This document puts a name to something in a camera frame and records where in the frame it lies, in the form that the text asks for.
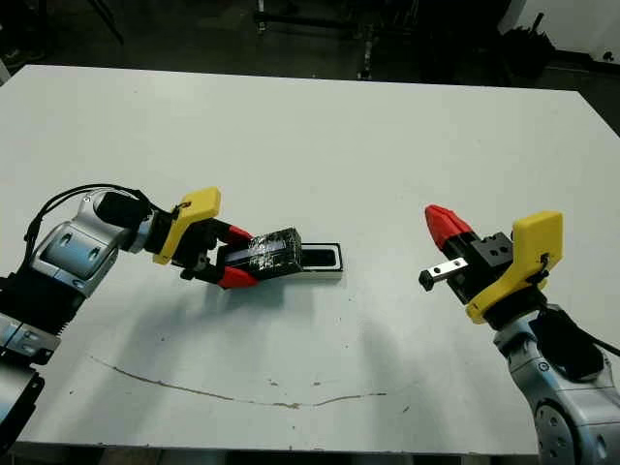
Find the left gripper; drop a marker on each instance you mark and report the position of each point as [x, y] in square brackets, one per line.
[189, 227]

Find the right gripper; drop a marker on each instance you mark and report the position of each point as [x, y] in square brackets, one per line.
[528, 257]

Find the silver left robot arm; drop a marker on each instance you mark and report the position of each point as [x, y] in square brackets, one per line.
[72, 247]

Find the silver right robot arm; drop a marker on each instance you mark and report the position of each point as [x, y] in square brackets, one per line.
[571, 416]

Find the black folded equipment pile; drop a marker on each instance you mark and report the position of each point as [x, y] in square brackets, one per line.
[528, 46]

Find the black tripod leg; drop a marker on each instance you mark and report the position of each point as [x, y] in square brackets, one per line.
[106, 21]

